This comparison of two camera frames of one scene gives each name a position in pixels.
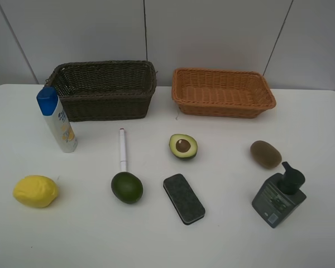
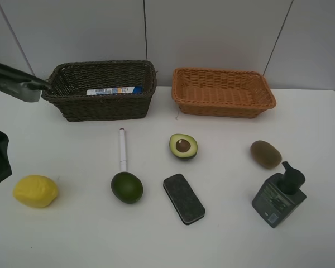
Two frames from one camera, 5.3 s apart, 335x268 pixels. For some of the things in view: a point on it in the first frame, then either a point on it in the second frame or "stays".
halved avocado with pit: [183, 146] stays
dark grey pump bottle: [278, 195] stays
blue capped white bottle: [52, 108] → [134, 89]
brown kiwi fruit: [265, 154] stays
